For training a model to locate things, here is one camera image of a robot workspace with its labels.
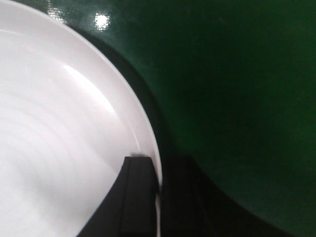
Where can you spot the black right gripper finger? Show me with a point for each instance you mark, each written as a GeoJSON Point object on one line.
{"type": "Point", "coordinates": [129, 208]}

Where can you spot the pink round plate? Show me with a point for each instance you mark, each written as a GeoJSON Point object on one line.
{"type": "Point", "coordinates": [68, 118]}

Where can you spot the green circular conveyor belt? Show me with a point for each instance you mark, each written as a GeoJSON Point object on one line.
{"type": "Point", "coordinates": [231, 83]}

